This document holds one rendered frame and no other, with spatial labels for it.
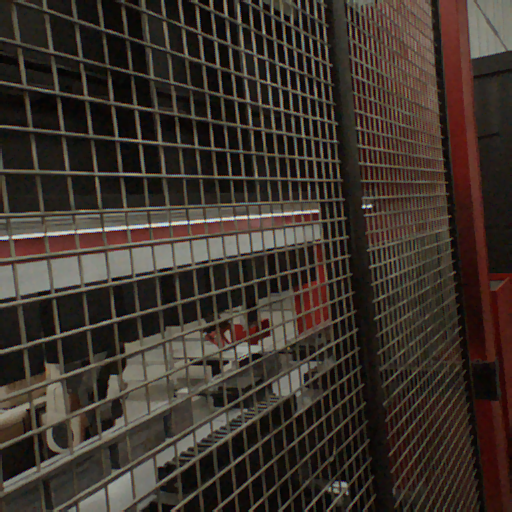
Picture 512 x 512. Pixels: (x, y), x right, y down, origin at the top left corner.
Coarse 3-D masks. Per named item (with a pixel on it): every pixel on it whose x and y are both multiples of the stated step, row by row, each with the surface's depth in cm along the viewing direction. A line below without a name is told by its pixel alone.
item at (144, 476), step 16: (304, 368) 183; (272, 384) 169; (288, 384) 167; (224, 416) 145; (208, 432) 135; (144, 464) 121; (160, 464) 120; (128, 480) 114; (144, 480) 113; (96, 496) 109; (112, 496) 108; (128, 496) 107
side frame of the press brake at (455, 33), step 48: (384, 48) 261; (384, 96) 263; (432, 96) 253; (384, 144) 265; (384, 192) 267; (432, 192) 257; (480, 192) 269; (384, 240) 269; (480, 240) 262; (480, 288) 253; (480, 336) 254; (432, 432) 267; (480, 432) 258
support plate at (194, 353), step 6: (198, 348) 223; (210, 348) 221; (216, 348) 220; (180, 354) 216; (192, 354) 214; (198, 354) 213; (216, 354) 209; (222, 354) 208; (228, 354) 207; (234, 354) 206; (240, 354) 205
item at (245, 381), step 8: (240, 376) 161; (248, 376) 160; (232, 384) 154; (248, 384) 152; (256, 384) 155; (176, 392) 164; (184, 392) 163; (192, 392) 162; (216, 392) 153; (232, 392) 151; (256, 392) 151; (264, 392) 154; (272, 392) 158; (216, 400) 153; (232, 400) 150; (248, 400) 148; (232, 408) 151; (248, 408) 148
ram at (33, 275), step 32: (192, 224) 175; (224, 224) 190; (256, 224) 208; (0, 256) 119; (64, 256) 133; (96, 256) 141; (128, 256) 150; (160, 256) 161; (0, 288) 119; (32, 288) 125
